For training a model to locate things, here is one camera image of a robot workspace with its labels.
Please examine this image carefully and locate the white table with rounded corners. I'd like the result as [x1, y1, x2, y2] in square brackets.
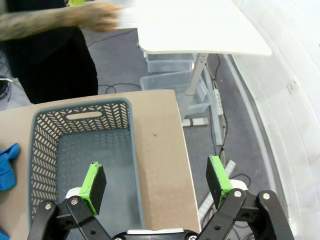
[134, 0, 273, 127]

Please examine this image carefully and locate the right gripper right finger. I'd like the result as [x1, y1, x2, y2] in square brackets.
[199, 154, 295, 240]

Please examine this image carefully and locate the black floor cable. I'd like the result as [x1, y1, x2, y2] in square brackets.
[97, 83, 142, 95]

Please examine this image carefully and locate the person's tattooed right forearm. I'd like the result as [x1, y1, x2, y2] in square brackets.
[0, 4, 78, 42]

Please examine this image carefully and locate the person in black t-shirt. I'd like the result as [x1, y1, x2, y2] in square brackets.
[0, 0, 99, 105]

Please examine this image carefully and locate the person's right hand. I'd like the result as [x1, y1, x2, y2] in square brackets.
[71, 2, 125, 33]

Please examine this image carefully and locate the grey plastic woven basket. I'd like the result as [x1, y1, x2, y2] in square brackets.
[26, 97, 146, 235]

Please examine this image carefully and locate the white power strip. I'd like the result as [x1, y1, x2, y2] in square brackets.
[213, 88, 224, 116]

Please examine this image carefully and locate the white paper sheet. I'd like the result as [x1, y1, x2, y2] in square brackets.
[117, 6, 139, 30]

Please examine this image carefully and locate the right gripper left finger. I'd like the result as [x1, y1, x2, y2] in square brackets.
[27, 161, 112, 240]

